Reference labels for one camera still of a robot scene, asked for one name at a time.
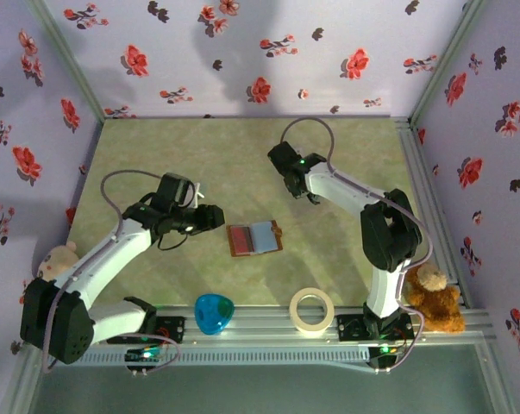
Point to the red credit card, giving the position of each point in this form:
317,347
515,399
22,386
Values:
241,240

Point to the brown leather card holder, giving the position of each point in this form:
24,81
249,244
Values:
279,233

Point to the grey blue credit card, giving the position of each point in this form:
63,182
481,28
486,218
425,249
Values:
264,238

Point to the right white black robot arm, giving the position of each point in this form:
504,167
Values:
389,233

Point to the blue heart-shaped plastic case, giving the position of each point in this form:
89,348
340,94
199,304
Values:
212,315

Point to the beige masking tape roll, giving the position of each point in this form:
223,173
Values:
297,319

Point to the white plush doll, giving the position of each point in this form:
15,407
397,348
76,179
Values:
54,261

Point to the left controller board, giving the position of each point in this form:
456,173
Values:
143,355

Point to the controller board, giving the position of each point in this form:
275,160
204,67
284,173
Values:
143,355
384,355

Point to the brown teddy bear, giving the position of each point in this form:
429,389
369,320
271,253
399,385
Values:
440,302

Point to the right controller board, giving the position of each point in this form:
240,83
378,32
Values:
384,355

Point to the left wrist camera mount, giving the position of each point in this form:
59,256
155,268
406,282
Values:
197,192

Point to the short aluminium frame rail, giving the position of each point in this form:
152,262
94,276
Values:
415,164

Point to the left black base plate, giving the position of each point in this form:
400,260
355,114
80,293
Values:
173,328

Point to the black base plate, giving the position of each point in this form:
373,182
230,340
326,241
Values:
350,330
173,328

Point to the long aluminium frame rail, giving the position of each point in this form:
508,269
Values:
259,332

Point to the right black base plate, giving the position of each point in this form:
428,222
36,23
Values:
350,330

